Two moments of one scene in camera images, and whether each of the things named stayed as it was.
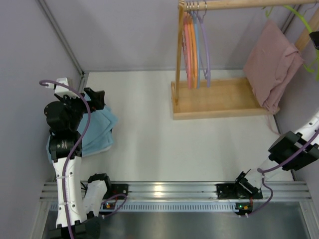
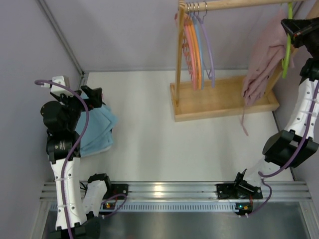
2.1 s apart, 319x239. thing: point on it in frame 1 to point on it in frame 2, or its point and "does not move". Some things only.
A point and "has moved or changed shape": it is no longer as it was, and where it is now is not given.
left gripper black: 84,101 does not move
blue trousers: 99,137 does not move
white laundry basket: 107,149 does not move
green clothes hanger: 316,69 has moved or changed shape
